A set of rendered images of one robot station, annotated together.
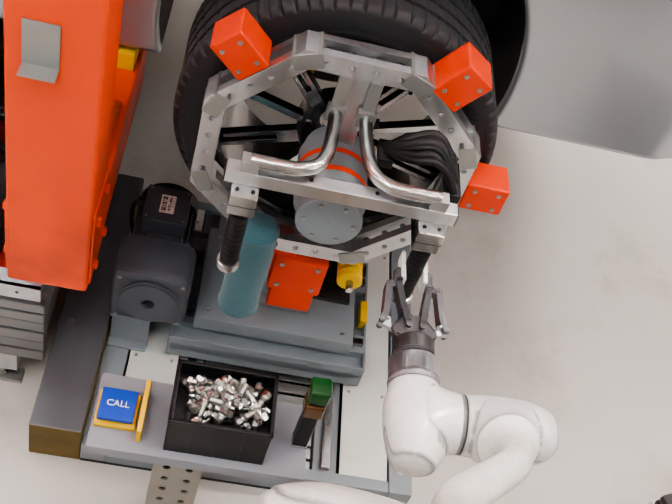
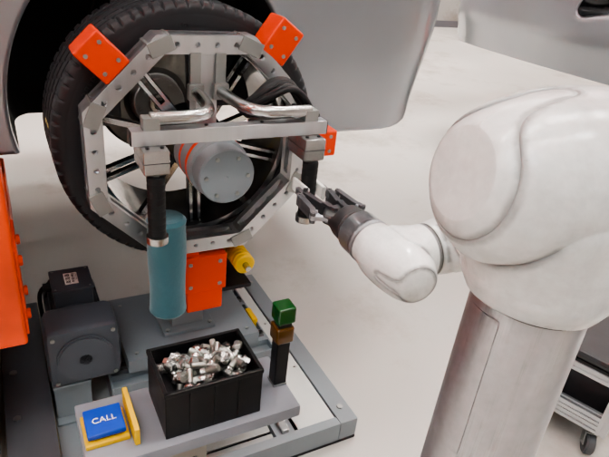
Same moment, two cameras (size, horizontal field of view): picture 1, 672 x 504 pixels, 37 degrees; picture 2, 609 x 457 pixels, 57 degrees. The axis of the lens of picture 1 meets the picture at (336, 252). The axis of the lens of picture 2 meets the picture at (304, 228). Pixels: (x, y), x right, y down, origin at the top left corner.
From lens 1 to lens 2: 0.89 m
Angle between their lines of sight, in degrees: 24
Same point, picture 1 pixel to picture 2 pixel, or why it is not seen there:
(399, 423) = (389, 255)
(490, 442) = not seen: hidden behind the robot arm
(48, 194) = not seen: outside the picture
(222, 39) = (82, 43)
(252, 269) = (175, 257)
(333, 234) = (234, 188)
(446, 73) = (266, 34)
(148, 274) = (78, 329)
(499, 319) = (332, 297)
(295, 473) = (290, 403)
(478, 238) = (288, 262)
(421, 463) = (426, 276)
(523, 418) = not seen: hidden behind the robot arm
